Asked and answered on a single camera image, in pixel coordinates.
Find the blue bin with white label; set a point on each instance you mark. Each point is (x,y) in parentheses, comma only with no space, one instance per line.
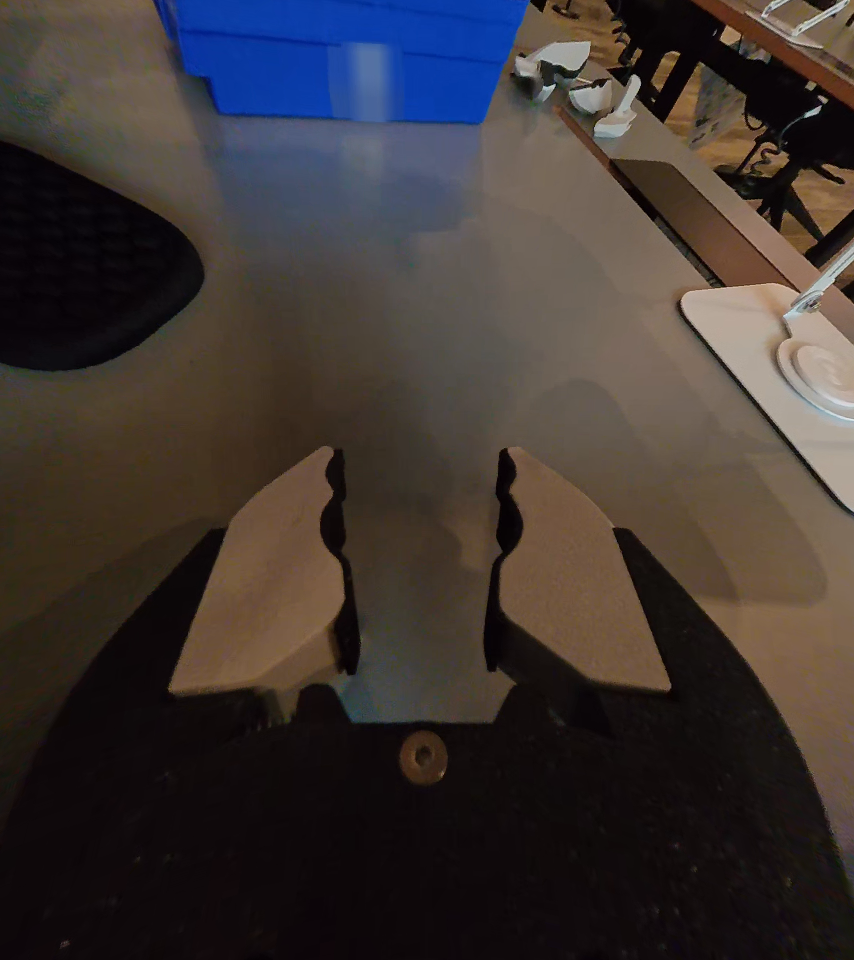
(277,60)

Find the white plastic part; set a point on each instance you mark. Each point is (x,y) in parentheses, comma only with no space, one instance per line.
(619,117)
(554,63)
(592,98)

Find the black office chair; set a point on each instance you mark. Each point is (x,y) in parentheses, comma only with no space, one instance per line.
(809,150)

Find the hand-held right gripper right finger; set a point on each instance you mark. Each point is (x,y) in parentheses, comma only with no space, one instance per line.
(584,600)

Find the wooden background desk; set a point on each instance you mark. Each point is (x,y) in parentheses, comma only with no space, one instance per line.
(817,68)

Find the clear acrylic stand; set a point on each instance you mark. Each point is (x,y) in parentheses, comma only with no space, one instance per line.
(805,15)

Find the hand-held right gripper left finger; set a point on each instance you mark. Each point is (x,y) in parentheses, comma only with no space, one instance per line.
(270,600)

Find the black honeycomb rubber pad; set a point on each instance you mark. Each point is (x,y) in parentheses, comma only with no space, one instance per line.
(52,255)

